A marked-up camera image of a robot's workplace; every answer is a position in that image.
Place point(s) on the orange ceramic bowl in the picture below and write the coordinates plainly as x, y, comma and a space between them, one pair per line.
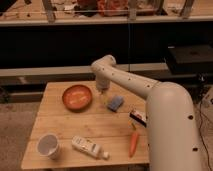
77, 97

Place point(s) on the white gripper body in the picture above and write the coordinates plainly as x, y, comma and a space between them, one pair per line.
102, 83

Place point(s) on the long background workbench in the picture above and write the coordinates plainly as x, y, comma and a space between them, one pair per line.
92, 12

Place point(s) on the white lotion bottle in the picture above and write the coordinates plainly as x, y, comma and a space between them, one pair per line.
88, 147

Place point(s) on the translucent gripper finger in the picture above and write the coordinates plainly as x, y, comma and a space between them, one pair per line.
101, 93

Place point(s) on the blue sponge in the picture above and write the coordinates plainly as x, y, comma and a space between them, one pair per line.
115, 103

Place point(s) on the wooden table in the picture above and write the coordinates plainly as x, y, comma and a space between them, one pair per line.
111, 130

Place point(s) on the black equipment case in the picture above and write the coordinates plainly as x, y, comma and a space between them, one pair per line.
190, 59

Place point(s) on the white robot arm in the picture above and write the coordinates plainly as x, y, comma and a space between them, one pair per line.
172, 131

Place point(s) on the white plastic cup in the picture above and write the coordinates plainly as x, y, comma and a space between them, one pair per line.
48, 146

